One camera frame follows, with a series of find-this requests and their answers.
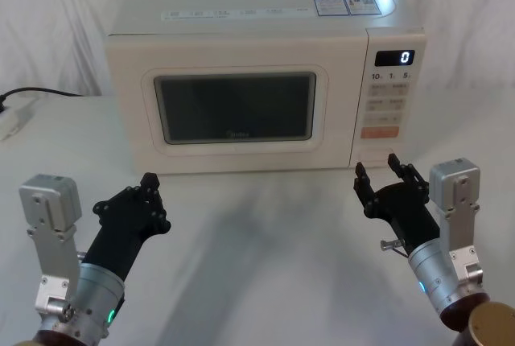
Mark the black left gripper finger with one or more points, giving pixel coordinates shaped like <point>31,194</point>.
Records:
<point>120,197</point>
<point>159,213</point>

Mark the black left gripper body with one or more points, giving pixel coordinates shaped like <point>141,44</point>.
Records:
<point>120,233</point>

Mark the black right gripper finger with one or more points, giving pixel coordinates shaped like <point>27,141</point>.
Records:
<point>364,191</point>
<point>412,181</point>

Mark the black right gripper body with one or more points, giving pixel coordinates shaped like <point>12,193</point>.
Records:
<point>410,217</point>

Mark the white table cloth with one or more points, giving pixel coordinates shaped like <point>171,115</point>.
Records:
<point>261,261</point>

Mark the cream microwave oven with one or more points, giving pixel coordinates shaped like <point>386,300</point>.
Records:
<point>128,80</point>

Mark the blue bordered sticker red mark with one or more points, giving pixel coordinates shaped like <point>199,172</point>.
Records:
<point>364,5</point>

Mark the blue bordered white sticker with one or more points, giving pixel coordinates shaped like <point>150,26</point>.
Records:
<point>330,6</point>

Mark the long white sticker strip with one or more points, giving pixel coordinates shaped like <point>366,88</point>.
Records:
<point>209,14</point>

